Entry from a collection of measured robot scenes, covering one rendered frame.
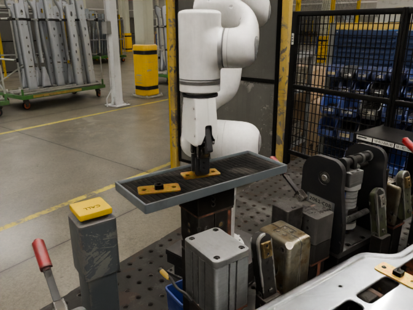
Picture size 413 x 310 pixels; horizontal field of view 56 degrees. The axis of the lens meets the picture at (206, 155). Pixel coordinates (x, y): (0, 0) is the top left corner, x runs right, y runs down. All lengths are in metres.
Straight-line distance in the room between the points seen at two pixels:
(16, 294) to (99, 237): 1.90
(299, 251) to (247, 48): 0.40
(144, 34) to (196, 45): 7.75
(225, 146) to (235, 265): 0.47
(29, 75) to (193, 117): 7.59
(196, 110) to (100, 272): 0.36
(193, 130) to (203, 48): 0.16
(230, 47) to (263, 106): 2.56
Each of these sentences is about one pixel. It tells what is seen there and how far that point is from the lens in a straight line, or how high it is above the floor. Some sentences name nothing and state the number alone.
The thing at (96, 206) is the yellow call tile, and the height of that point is 1.16.
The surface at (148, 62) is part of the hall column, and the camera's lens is 8.49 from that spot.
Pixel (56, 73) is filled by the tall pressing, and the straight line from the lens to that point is 8.64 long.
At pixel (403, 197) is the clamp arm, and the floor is 1.04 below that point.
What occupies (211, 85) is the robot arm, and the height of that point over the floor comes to 1.36.
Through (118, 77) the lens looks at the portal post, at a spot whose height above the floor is 0.54.
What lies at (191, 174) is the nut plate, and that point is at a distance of 0.85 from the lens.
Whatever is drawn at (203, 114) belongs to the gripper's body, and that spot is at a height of 1.31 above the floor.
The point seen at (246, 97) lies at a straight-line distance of 3.38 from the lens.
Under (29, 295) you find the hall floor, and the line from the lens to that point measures 2.58.
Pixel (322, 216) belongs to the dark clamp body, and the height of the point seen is 1.08.
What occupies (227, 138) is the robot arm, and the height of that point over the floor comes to 1.18.
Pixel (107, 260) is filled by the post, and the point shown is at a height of 1.06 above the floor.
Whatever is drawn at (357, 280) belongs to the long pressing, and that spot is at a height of 1.00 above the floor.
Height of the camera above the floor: 1.47
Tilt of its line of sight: 18 degrees down
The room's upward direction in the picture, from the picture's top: straight up
